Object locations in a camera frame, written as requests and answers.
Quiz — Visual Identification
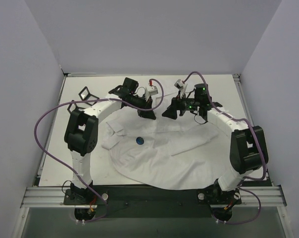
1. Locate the white garment shirt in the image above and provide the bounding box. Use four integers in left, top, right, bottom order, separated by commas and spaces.
101, 79, 231, 191

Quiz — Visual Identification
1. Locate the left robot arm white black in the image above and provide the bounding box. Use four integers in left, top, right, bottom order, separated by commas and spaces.
64, 77, 158, 204

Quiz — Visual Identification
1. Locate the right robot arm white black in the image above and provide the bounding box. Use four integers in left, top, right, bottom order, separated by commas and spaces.
162, 80, 268, 197

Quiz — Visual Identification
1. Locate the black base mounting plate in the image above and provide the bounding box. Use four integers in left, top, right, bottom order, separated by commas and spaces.
63, 185, 242, 221

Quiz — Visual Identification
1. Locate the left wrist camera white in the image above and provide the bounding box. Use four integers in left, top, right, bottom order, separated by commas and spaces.
145, 85, 158, 99

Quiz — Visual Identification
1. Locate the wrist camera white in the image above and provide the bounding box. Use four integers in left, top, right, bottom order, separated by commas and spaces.
174, 79, 188, 99
145, 85, 158, 99

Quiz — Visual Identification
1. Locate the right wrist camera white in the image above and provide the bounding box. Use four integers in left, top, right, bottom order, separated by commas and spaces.
174, 79, 188, 99

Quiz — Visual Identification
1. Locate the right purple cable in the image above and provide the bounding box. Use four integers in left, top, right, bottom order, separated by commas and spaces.
181, 71, 268, 225

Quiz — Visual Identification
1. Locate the purple cable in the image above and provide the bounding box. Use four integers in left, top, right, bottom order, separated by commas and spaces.
181, 71, 268, 225
34, 78, 165, 223

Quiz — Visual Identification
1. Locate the black frame stand upper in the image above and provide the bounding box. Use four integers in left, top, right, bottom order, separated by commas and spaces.
78, 86, 99, 106

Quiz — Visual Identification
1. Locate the black frame stand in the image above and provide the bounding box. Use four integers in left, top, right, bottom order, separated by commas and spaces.
78, 86, 99, 106
67, 100, 84, 114

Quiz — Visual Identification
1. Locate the black frame stand lower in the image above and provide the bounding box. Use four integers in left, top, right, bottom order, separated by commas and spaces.
67, 100, 84, 114

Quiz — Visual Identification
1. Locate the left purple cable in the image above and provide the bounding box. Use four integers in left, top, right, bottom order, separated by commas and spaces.
34, 78, 165, 223

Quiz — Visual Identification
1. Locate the aluminium front rail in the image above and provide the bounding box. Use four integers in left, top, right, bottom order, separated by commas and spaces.
21, 187, 64, 208

